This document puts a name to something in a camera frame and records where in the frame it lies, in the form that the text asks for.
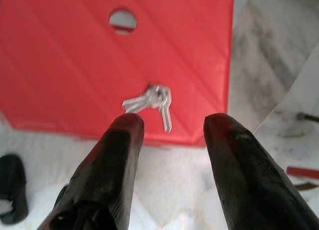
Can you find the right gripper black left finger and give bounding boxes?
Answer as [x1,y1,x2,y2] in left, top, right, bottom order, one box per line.
[48,113,145,230]

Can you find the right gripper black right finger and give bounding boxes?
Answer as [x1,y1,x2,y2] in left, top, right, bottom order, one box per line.
[203,112,319,230]

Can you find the silver key bunch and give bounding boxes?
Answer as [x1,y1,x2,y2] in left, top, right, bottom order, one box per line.
[121,84,172,133]

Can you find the red-edged marble board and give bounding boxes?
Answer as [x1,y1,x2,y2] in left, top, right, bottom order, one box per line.
[286,166,319,191]

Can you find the black board stand leg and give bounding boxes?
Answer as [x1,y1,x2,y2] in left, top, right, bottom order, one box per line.
[298,112,319,121]

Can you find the red plastic stool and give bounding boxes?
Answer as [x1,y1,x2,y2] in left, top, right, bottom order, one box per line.
[0,0,235,148]

